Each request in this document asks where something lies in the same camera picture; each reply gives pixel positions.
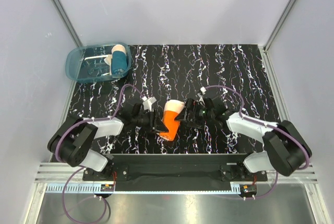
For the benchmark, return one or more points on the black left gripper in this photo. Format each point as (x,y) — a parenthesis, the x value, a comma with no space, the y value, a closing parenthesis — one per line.
(154,123)

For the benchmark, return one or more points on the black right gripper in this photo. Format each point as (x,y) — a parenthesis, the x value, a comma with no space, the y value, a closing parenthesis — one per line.
(193,106)

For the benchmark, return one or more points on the orange cartoon towel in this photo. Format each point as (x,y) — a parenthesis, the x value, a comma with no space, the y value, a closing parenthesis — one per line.
(172,109)

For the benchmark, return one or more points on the teal beige cartoon towel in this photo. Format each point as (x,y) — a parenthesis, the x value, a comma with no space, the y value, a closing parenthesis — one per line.
(117,60)

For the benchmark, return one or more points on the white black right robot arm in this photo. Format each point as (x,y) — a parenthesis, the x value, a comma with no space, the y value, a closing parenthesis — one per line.
(285,150)

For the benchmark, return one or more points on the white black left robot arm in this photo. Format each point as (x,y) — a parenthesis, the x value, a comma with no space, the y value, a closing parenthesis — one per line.
(72,141)

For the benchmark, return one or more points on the left controller board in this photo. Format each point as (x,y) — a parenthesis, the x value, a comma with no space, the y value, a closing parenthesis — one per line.
(107,188)

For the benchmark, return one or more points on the controller board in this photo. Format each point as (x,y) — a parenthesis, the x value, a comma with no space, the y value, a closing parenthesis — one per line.
(248,190)
(107,188)

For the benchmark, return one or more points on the teal transparent plastic basin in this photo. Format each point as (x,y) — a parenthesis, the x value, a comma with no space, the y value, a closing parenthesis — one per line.
(86,64)

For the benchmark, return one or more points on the right controller board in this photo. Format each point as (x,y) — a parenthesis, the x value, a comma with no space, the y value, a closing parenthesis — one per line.
(248,190)

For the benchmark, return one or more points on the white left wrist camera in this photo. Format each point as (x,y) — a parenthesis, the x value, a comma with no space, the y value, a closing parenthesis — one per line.
(148,102)

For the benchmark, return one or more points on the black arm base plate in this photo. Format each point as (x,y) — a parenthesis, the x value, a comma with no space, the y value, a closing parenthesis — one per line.
(226,167)

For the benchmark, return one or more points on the right slotted cable duct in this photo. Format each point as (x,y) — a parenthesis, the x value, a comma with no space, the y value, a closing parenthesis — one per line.
(235,188)

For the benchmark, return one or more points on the slotted cable duct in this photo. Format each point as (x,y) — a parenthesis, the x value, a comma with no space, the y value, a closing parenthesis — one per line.
(235,188)
(85,188)

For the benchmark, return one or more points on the aluminium front frame rail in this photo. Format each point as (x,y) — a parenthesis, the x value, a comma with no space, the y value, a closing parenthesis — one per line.
(60,173)

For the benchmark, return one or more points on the left slotted cable duct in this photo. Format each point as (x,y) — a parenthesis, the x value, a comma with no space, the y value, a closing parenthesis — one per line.
(85,188)

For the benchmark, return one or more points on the right rear aluminium post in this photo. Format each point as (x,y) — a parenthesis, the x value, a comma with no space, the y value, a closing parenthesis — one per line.
(283,17)

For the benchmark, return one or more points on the aluminium post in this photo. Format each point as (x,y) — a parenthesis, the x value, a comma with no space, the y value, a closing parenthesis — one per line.
(283,17)
(67,22)

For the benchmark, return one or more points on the left rear aluminium post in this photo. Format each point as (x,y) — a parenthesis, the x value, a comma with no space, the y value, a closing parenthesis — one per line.
(67,22)

